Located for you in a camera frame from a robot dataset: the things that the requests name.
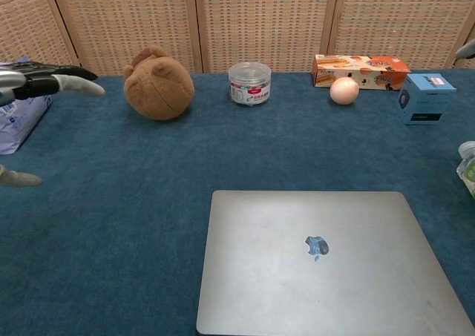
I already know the clear jar of binder clips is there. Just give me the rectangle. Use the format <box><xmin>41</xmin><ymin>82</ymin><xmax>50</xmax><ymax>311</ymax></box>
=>
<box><xmin>227</xmin><ymin>62</ymin><xmax>272</xmax><ymax>108</ymax></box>

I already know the pink ball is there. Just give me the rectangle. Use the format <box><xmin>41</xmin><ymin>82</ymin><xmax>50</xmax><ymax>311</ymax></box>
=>
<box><xmin>329</xmin><ymin>76</ymin><xmax>360</xmax><ymax>106</ymax></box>

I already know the white blue tissue pack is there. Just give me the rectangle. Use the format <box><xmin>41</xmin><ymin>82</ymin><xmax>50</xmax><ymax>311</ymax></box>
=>
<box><xmin>0</xmin><ymin>56</ymin><xmax>55</xmax><ymax>156</ymax></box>

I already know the silver laptop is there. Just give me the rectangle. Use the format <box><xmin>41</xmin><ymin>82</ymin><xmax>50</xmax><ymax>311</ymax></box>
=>
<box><xmin>195</xmin><ymin>189</ymin><xmax>475</xmax><ymax>336</ymax></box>

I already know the brown plush toy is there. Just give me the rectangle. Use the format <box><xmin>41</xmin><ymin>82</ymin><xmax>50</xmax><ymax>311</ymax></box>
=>
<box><xmin>123</xmin><ymin>46</ymin><xmax>196</xmax><ymax>122</ymax></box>

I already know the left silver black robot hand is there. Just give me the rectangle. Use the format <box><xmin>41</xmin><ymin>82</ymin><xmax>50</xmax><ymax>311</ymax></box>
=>
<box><xmin>0</xmin><ymin>62</ymin><xmax>106</xmax><ymax>188</ymax></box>

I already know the blue felt table cover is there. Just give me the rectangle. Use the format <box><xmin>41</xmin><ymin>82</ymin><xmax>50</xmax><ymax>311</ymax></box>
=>
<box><xmin>0</xmin><ymin>67</ymin><xmax>475</xmax><ymax>336</ymax></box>

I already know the small blue box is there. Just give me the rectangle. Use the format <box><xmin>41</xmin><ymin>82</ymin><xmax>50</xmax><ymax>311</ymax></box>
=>
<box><xmin>397</xmin><ymin>72</ymin><xmax>458</xmax><ymax>126</ymax></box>

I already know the orange snack box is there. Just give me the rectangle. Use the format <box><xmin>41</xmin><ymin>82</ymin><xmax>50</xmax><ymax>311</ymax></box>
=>
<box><xmin>310</xmin><ymin>53</ymin><xmax>412</xmax><ymax>91</ymax></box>

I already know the clear bottle with green label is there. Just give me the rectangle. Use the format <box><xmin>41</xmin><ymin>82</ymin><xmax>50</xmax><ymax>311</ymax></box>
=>
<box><xmin>455</xmin><ymin>140</ymin><xmax>475</xmax><ymax>200</ymax></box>

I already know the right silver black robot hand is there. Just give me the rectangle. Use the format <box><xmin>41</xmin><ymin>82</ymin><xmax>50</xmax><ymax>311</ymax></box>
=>
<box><xmin>455</xmin><ymin>39</ymin><xmax>475</xmax><ymax>59</ymax></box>

